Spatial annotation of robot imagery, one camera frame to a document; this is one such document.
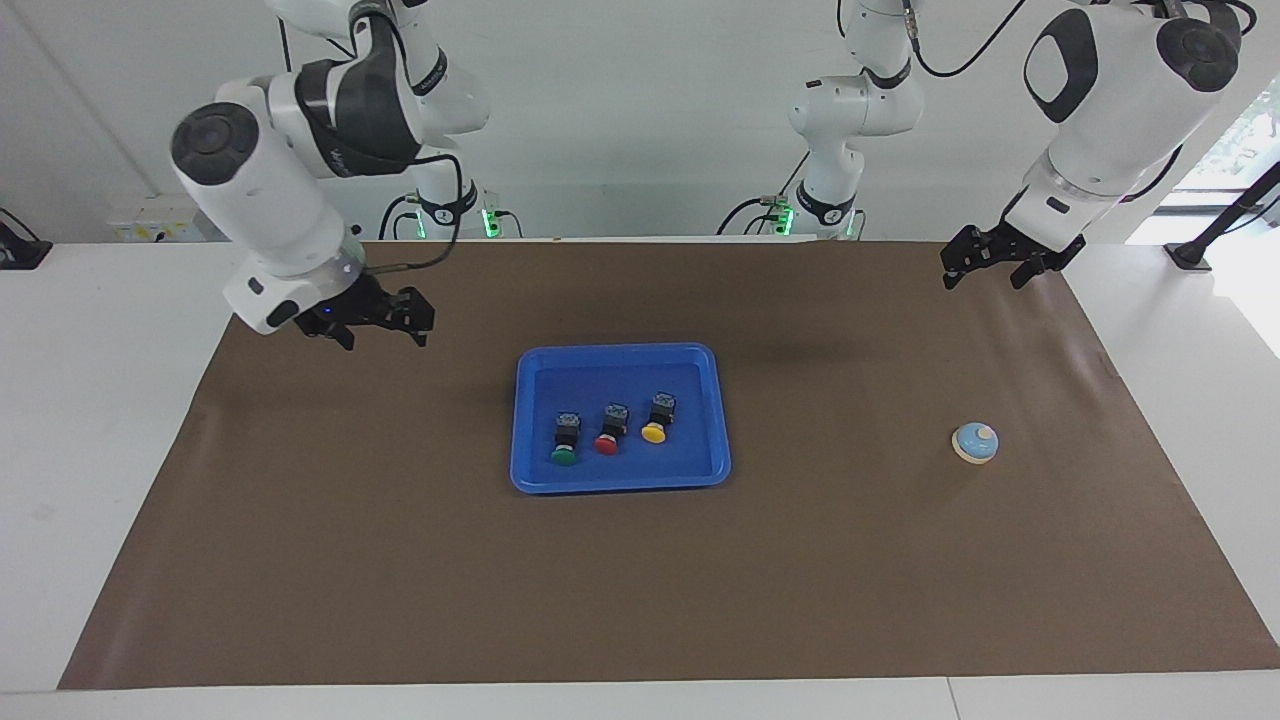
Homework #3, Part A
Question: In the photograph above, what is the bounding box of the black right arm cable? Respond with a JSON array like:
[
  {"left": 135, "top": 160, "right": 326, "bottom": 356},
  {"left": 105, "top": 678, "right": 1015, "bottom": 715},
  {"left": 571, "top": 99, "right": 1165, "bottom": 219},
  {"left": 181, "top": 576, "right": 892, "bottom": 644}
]
[{"left": 355, "top": 150, "right": 466, "bottom": 276}]

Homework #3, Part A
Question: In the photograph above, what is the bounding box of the red push button switch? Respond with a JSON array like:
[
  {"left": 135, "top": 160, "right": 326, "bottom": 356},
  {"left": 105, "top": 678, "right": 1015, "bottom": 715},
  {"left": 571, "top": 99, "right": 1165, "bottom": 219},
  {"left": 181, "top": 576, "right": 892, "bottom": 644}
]
[{"left": 594, "top": 403, "right": 630, "bottom": 456}]

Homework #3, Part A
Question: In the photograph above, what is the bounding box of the black bracket mount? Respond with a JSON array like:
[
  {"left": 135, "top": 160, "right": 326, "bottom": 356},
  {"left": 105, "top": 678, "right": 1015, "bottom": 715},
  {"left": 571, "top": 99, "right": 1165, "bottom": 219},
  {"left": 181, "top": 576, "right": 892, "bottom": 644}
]
[{"left": 0, "top": 208, "right": 53, "bottom": 271}]

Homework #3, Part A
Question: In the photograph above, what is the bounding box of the black clamp stand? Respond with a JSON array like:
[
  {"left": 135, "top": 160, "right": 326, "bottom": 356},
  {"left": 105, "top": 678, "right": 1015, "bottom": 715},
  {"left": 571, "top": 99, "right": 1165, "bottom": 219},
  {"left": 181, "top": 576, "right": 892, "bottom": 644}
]
[{"left": 1165, "top": 160, "right": 1280, "bottom": 271}]

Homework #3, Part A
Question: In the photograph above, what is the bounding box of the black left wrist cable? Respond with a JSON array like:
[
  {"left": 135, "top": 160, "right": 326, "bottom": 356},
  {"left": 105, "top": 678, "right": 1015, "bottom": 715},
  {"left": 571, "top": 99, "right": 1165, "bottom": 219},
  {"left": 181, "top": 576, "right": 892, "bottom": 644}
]
[{"left": 1130, "top": 145, "right": 1188, "bottom": 203}]

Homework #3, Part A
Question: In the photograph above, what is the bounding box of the light blue call bell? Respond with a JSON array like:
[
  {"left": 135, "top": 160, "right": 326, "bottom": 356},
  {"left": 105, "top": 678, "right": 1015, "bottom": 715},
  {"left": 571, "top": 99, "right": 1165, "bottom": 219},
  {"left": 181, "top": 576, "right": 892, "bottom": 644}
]
[{"left": 951, "top": 422, "right": 1001, "bottom": 466}]

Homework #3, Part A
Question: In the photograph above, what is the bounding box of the blue plastic tray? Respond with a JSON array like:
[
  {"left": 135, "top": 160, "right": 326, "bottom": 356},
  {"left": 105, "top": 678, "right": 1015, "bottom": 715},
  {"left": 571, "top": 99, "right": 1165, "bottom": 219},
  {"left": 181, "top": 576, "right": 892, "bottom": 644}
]
[{"left": 510, "top": 343, "right": 732, "bottom": 495}]

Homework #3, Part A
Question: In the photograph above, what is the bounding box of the white box with yellow label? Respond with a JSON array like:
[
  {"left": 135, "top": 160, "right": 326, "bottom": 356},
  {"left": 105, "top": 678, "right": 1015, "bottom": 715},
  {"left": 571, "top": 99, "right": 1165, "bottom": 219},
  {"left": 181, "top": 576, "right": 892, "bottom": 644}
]
[{"left": 108, "top": 195, "right": 216, "bottom": 243}]

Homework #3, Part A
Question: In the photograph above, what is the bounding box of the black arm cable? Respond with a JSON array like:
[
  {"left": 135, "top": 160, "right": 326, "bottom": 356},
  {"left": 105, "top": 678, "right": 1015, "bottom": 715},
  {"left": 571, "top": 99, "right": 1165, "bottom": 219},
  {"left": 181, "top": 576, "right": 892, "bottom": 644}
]
[
  {"left": 905, "top": 0, "right": 1033, "bottom": 82},
  {"left": 355, "top": 150, "right": 466, "bottom": 276}
]

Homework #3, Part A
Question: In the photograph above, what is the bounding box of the brown table mat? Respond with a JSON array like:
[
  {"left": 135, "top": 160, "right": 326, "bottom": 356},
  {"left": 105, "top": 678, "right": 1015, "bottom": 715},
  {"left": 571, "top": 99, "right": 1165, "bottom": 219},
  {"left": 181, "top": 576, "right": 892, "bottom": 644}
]
[{"left": 57, "top": 240, "right": 1280, "bottom": 691}]

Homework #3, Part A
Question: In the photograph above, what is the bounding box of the yellow push button switch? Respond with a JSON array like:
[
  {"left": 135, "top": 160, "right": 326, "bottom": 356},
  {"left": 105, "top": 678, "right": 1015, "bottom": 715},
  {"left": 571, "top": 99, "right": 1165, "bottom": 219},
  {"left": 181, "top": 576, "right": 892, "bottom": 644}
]
[{"left": 641, "top": 392, "right": 677, "bottom": 445}]

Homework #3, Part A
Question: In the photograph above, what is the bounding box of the black right base cable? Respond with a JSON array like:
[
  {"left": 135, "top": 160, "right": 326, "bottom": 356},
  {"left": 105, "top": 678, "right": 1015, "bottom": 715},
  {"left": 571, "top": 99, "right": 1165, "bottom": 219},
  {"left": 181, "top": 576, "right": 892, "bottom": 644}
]
[{"left": 378, "top": 193, "right": 426, "bottom": 241}]

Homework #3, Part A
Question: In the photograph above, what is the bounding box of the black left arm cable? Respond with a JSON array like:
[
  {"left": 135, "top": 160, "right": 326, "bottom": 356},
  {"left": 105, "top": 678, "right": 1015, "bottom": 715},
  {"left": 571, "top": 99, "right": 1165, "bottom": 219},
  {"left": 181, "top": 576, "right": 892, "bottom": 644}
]
[{"left": 905, "top": 0, "right": 1033, "bottom": 82}]

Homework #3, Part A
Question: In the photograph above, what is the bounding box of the black base cable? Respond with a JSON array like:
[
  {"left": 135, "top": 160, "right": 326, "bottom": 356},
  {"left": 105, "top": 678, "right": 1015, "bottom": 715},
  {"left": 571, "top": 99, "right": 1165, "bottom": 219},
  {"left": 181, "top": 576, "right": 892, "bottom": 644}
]
[
  {"left": 378, "top": 193, "right": 426, "bottom": 241},
  {"left": 715, "top": 150, "right": 813, "bottom": 237}
]

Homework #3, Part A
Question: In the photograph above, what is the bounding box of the black left base cable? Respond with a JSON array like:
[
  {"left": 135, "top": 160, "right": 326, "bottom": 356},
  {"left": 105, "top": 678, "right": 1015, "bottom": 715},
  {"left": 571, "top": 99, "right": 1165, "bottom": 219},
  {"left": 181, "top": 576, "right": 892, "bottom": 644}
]
[{"left": 715, "top": 150, "right": 813, "bottom": 237}]

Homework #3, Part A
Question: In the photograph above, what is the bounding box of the green push button switch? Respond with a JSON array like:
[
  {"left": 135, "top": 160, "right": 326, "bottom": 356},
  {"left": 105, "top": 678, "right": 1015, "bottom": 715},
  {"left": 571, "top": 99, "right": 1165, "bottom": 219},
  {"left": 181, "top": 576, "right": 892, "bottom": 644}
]
[{"left": 550, "top": 410, "right": 583, "bottom": 467}]

